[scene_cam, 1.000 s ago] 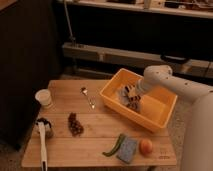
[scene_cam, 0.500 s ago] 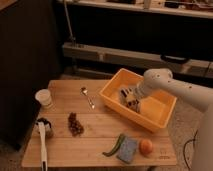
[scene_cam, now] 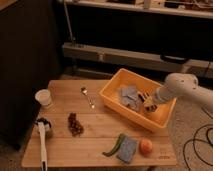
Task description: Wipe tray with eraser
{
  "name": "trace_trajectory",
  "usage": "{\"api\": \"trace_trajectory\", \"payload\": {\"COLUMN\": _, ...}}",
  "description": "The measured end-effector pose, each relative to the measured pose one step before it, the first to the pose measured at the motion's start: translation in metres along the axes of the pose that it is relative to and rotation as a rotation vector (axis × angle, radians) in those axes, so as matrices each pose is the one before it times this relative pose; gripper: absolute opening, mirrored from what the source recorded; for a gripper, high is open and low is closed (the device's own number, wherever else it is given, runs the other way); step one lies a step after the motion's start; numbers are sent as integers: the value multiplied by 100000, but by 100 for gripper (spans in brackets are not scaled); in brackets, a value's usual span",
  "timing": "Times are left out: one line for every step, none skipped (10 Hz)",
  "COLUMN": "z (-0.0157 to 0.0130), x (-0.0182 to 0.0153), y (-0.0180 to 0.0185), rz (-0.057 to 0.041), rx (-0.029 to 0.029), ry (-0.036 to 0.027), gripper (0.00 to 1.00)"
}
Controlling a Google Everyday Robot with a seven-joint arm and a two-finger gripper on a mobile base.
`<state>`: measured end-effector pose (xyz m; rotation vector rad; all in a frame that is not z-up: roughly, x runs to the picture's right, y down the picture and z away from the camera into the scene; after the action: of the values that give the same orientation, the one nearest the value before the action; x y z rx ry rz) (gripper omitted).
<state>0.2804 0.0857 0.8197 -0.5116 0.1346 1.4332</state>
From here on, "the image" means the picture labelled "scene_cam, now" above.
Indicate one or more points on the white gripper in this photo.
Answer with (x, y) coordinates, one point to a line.
(155, 98)

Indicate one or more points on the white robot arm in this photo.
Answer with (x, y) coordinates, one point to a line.
(178, 85)

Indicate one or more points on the blue-grey cloth in tray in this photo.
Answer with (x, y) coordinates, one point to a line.
(129, 97)

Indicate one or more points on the yellow plastic tray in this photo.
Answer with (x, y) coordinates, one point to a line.
(153, 121)

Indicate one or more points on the green chili pepper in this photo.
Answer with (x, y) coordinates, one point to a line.
(116, 146)

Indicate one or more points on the orange fruit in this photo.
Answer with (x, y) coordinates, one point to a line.
(145, 146)

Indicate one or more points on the blue-grey sponge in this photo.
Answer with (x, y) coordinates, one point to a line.
(127, 150)

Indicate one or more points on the metal spoon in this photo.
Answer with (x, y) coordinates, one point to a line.
(84, 91)

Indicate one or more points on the wooden board table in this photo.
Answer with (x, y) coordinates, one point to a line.
(101, 129)

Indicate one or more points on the brown dried grape cluster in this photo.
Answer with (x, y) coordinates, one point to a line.
(74, 125)

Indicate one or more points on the white paper cup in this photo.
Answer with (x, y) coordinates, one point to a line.
(43, 96)

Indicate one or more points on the upper shelf with clutter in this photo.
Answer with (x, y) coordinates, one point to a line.
(151, 6)

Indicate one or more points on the dark cabinet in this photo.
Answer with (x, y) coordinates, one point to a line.
(29, 59)

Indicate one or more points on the grey metal rail beam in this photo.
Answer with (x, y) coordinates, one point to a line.
(136, 59)

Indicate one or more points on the white handled brush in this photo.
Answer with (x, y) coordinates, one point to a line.
(41, 128)

